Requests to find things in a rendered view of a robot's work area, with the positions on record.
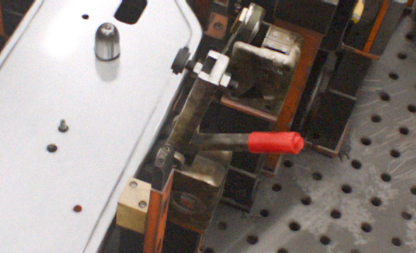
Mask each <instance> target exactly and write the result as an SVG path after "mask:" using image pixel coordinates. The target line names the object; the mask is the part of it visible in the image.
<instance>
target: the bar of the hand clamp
mask: <svg viewBox="0 0 416 253"><path fill-rule="evenodd" d="M189 50H190V49H189V48H188V47H185V46H184V47H183V48H180V49H179V51H178V53H177V55H176V57H175V59H174V61H173V63H172V65H171V68H170V69H171V70H173V71H172V74H175V75H177V76H178V74H179V73H180V74H182V72H183V70H184V68H185V69H187V70H190V71H191V72H193V73H192V74H191V77H193V78H195V79H196V80H195V83H194V85H193V87H192V89H191V91H190V94H189V96H188V98H187V100H186V102H185V104H184V106H183V108H182V110H181V114H180V116H179V118H178V121H177V123H176V125H175V126H174V129H173V131H172V133H171V135H170V137H169V140H168V141H167V143H168V144H170V145H172V147H173V148H174V150H177V151H179V152H180V153H181V154H182V155H183V154H184V152H185V151H186V148H187V147H188V145H189V143H190V141H191V139H192V138H193V136H194V134H195V132H196V130H197V128H198V126H199V125H200V122H201V121H202V118H203V117H204V113H205V111H206V109H207V107H208V105H209V104H210V103H211V101H212V98H213V97H214V94H215V93H216V90H217V89H219V90H221V91H223V92H224V91H225V89H226V88H227V89H230V90H231V91H234V90H235V88H236V86H237V85H238V82H237V81H235V80H233V79H230V77H231V74H230V73H228V72H226V69H227V66H228V64H229V62H230V58H229V57H228V56H225V55H222V54H219V53H217V52H215V51H213V50H210V51H209V53H208V55H207V57H206V59H205V61H203V60H202V59H200V58H199V60H198V62H197V63H196V62H195V61H193V60H191V59H189V57H190V55H191V52H189Z"/></svg>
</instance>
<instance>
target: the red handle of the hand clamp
mask: <svg viewBox="0 0 416 253"><path fill-rule="evenodd" d="M303 144H304V142H303V139H302V137H301V136H300V134H299V133H298V132H252V133H250V134H194V136H193V138H192V139H191V141H190V143H189V145H188V147H187V148H186V150H210V151H250V152H251V153H284V154H297V153H299V151H300V150H301V149H302V148H303Z"/></svg>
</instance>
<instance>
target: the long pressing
mask: <svg viewBox="0 0 416 253"><path fill-rule="evenodd" d="M146 1H147V5H146V7H145V9H144V10H143V12H142V14H141V16H140V18H139V19H138V22H137V23H135V24H132V25H129V24H126V23H125V22H121V21H118V20H116V18H115V16H116V14H117V12H118V10H119V8H120V7H121V5H122V3H123V0H34V1H33V2H32V4H31V6H30V7H29V8H28V10H27V12H26V13H25V14H24V16H23V17H22V19H21V21H20V22H19V23H18V25H17V27H16V28H15V30H13V33H12V35H11V36H10V38H9V39H8V41H7V42H6V44H5V45H4V47H3V48H2V50H1V51H0V253H103V251H104V249H105V247H106V245H107V243H108V241H109V239H110V236H111V235H112V232H113V231H114V229H115V227H116V222H117V201H118V199H119V197H120V195H121V193H122V191H123V189H124V187H125V185H126V182H127V181H128V179H129V177H130V176H131V177H133V178H135V179H139V177H140V175H141V173H142V171H143V169H144V167H145V165H146V163H147V161H148V159H149V157H150V154H151V152H152V150H153V148H154V147H155V145H156V143H157V141H158V138H159V136H160V133H161V131H162V129H163V127H164V125H165V124H166V122H167V120H168V118H169V116H170V114H171V111H172V109H173V107H174V105H175V103H176V102H177V100H178V97H179V96H180V94H181V89H182V88H183V85H184V84H185V82H186V80H187V78H188V76H189V74H190V72H191V71H190V70H187V69H185V68H184V70H183V72H182V74H180V73H179V74H178V76H177V75H175V74H172V71H173V70H171V69H170V68H171V65H172V63H173V61H174V59H175V57H176V55H177V53H178V51H179V49H180V48H183V47H184V46H185V47H188V48H189V49H190V50H189V52H191V55H190V57H189V59H191V60H193V61H196V60H197V57H198V56H199V54H200V52H201V50H202V47H203V43H204V29H203V27H202V25H201V23H200V21H199V20H198V18H197V16H196V14H195V12H194V10H193V9H192V7H191V5H190V4H189V2H188V0H146ZM83 15H88V16H89V19H87V20H84V19H83V18H82V16H83ZM103 22H111V23H113V24H114V25H116V27H117V28H118V30H119V33H120V55H119V56H118V57H117V58H116V59H114V60H111V61H103V60H101V59H99V58H97V57H96V55H95V53H94V49H95V33H96V30H97V27H98V26H99V25H100V24H101V23H103ZM62 119H65V121H66V122H67V126H68V127H69V129H68V130H67V131H66V132H61V131H59V130H58V127H59V126H60V121H61V120H62ZM51 143H53V144H54V145H56V146H57V150H56V151H55V152H54V153H50V152H48V151H47V147H48V145H49V144H51ZM77 205H79V206H81V207H82V210H81V211H80V212H75V211H74V210H73V208H74V207H75V206H77Z"/></svg>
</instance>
